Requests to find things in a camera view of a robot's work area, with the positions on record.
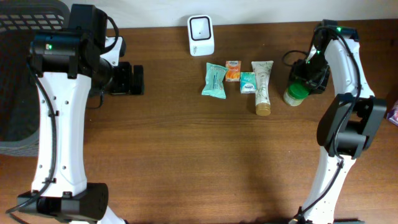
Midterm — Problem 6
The green lid glass jar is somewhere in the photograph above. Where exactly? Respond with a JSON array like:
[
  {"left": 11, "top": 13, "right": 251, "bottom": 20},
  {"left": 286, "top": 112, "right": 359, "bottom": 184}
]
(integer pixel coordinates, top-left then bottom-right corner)
[{"left": 283, "top": 82, "right": 310, "bottom": 106}]

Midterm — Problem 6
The white cream tube gold cap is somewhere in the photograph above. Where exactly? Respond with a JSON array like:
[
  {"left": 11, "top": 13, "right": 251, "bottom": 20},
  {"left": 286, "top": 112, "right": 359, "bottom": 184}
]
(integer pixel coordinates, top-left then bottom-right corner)
[{"left": 251, "top": 61, "right": 274, "bottom": 116}]

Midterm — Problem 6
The teal tissue pack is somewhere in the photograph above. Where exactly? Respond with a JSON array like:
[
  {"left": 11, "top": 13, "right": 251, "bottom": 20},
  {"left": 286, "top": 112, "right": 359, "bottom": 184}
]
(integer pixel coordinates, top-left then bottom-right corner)
[{"left": 240, "top": 72, "right": 256, "bottom": 94}]

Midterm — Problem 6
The teal pouch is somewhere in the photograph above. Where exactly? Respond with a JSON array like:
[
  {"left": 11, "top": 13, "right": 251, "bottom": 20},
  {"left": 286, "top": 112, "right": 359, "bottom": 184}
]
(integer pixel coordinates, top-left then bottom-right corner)
[{"left": 201, "top": 63, "right": 228, "bottom": 99}]

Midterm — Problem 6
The orange tissue pack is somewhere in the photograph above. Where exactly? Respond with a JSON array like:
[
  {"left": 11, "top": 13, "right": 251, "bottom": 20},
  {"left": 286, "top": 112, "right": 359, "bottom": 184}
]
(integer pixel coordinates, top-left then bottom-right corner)
[{"left": 225, "top": 60, "right": 241, "bottom": 82}]

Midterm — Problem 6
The red purple snack package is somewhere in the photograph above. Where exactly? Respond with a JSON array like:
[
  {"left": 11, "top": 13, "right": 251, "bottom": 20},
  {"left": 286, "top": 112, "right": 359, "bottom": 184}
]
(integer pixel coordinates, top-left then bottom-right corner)
[{"left": 386, "top": 101, "right": 398, "bottom": 126}]

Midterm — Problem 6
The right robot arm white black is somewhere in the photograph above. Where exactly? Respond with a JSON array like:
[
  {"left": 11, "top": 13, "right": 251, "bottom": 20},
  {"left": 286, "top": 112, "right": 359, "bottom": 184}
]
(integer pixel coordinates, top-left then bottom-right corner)
[{"left": 288, "top": 19, "right": 387, "bottom": 223}]

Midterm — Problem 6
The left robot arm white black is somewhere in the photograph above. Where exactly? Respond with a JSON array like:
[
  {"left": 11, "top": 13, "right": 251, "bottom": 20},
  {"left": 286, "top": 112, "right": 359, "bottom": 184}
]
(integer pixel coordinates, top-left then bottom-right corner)
[{"left": 6, "top": 4, "right": 144, "bottom": 224}]

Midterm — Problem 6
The grey plastic mesh basket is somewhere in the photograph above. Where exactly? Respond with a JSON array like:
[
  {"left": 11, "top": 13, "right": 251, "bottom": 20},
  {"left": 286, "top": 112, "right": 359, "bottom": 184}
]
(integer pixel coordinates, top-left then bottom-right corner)
[{"left": 1, "top": 0, "right": 70, "bottom": 157}]

